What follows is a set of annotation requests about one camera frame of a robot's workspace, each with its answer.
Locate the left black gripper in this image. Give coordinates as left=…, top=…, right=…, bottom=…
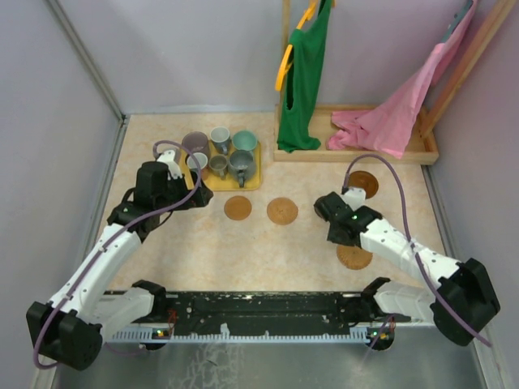
left=155, top=168, right=212, bottom=214

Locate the large woven rattan coaster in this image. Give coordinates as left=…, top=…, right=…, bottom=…
left=336, top=245, right=372, bottom=271

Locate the large brown wooden coaster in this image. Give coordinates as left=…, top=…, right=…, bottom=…
left=348, top=170, right=379, bottom=199

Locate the light wooden coaster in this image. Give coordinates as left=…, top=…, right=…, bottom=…
left=224, top=195, right=252, bottom=221

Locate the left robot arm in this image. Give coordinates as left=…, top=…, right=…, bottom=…
left=26, top=142, right=213, bottom=370

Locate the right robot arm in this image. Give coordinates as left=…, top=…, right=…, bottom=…
left=314, top=187, right=500, bottom=346

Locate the pink mug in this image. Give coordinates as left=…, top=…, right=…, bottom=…
left=186, top=152, right=208, bottom=181

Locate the purple mug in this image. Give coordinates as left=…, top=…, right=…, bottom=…
left=182, top=131, right=211, bottom=159

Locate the small olive mug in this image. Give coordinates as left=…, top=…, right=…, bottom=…
left=208, top=155, right=228, bottom=180

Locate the grey-white mug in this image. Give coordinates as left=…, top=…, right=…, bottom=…
left=210, top=126, right=231, bottom=156

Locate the dark speckled grey mug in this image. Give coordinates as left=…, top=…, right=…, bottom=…
left=228, top=150, right=256, bottom=188

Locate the teal mug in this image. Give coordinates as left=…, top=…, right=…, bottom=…
left=232, top=130, right=258, bottom=152

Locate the pink shirt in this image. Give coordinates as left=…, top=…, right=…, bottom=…
left=326, top=1, right=478, bottom=159

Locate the wooden rack base tray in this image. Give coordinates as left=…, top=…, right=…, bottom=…
left=272, top=104, right=439, bottom=165

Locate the green shirt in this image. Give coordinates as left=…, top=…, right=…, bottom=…
left=277, top=0, right=333, bottom=154

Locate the yellow hanger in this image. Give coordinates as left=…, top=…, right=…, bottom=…
left=275, top=1, right=336, bottom=92

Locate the grey hanger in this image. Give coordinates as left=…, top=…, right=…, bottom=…
left=440, top=0, right=474, bottom=43

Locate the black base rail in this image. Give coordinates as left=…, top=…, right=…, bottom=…
left=101, top=289, right=411, bottom=337

